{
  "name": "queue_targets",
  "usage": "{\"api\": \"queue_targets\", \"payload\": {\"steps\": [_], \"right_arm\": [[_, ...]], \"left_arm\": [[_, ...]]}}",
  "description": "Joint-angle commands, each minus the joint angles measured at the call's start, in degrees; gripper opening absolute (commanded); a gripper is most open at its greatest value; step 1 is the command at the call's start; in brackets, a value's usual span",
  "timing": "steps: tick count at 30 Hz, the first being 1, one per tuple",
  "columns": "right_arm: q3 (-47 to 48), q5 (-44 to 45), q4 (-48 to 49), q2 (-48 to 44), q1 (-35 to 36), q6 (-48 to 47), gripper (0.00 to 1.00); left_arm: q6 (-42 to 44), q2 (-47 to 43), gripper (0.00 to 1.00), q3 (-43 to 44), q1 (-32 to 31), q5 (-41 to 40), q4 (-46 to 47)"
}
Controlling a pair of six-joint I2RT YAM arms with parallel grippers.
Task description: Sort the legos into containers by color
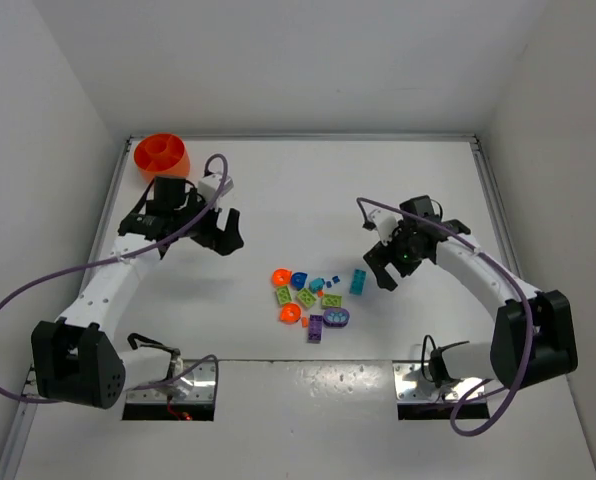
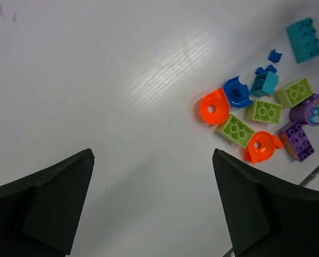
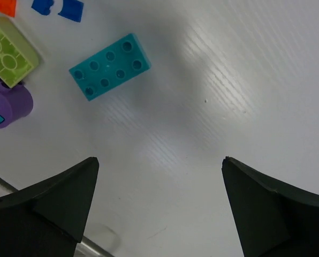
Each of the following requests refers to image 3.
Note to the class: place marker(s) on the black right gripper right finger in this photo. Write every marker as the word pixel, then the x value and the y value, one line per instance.
pixel 273 218

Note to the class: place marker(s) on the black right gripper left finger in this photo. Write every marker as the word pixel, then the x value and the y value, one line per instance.
pixel 49 217

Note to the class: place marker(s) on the purple rounded flower lego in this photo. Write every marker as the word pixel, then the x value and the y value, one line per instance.
pixel 15 103

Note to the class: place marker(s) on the lime green lego brick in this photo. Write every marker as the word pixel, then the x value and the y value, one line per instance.
pixel 18 58

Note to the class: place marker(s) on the teal 2x4 lego brick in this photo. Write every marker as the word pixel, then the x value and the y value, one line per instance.
pixel 114 65

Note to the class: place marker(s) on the small blue lego tile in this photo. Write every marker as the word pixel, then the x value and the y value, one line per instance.
pixel 72 10

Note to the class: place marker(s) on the small blue lego piece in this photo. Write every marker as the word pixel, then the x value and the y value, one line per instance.
pixel 43 7

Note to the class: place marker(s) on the small orange lego piece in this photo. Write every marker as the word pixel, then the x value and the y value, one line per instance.
pixel 8 7

